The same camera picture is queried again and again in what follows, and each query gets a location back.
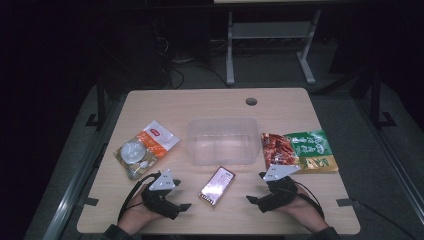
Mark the black looped floor cable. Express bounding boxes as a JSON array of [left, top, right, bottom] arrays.
[[159, 36, 231, 90]]

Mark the black metal stand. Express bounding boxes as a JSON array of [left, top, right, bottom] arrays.
[[368, 68, 398, 131], [84, 78, 107, 131]]

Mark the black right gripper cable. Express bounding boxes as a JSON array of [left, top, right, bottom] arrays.
[[293, 179, 326, 221]]

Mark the green and red snack packet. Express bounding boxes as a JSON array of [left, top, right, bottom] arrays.
[[260, 129, 340, 175]]

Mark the clear plastic container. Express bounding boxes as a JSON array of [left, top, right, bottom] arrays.
[[185, 117, 262, 167]]

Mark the grey metal floor rail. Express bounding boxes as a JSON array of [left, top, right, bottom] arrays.
[[41, 96, 126, 240], [354, 98, 424, 216]]

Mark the person's left hand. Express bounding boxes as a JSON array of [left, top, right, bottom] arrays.
[[118, 184, 165, 236]]

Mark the white metal desk frame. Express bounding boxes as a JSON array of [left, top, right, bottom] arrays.
[[225, 9, 323, 86]]

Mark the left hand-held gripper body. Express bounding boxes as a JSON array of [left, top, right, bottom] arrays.
[[141, 168, 183, 221]]

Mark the person's right hand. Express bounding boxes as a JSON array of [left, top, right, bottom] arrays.
[[277, 184, 330, 234]]

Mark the orange and white snack packet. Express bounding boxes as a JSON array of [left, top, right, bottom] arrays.
[[113, 119, 181, 182]]

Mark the grey table edge bracket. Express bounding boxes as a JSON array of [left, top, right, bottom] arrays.
[[78, 197, 100, 208], [335, 197, 355, 208]]

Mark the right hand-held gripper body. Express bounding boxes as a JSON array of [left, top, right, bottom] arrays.
[[257, 163, 302, 214]]

